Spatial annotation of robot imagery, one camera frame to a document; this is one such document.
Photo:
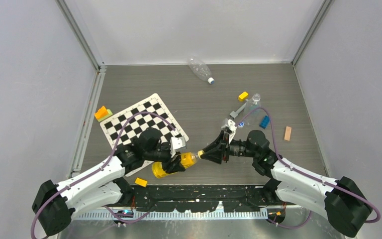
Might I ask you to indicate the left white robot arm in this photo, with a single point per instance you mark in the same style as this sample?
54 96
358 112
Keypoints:
57 204

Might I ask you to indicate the yellow juice bottle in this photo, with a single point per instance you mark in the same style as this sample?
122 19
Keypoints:
188 159

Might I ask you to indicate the black white chessboard mat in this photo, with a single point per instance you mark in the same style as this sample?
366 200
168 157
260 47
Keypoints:
134 120

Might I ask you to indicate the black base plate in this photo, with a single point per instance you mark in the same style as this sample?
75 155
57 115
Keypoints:
198 198

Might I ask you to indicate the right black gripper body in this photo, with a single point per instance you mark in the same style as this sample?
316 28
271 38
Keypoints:
236 148

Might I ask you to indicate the orange green block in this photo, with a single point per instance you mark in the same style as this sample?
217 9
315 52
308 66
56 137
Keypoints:
103 113

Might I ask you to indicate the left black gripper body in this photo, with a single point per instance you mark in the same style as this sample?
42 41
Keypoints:
163 154

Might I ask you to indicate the clear bottle blue cap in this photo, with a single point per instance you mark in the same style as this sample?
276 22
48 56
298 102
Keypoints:
201 70

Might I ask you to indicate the grey slotted cable duct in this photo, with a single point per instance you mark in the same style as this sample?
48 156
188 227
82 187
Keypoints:
218 214

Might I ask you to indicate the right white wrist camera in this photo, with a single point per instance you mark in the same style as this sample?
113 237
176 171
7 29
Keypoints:
229 127

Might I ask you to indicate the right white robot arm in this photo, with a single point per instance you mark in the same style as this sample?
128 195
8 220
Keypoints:
340 201

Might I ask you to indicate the blue lego brick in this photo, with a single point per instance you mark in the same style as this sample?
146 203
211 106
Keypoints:
264 122

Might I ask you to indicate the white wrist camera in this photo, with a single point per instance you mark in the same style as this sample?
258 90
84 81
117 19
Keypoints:
176 143
229 127

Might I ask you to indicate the tan wooden block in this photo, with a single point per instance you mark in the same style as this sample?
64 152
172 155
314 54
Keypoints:
287 134

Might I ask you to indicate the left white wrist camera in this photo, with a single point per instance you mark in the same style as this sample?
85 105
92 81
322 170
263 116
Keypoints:
176 143

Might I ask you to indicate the yellow block near base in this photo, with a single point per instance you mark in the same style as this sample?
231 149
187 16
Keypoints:
141 182

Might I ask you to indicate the clear plastic bottle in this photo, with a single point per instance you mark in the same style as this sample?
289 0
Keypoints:
252 113

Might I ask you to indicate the grey long block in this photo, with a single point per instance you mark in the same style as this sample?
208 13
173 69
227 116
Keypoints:
235 114

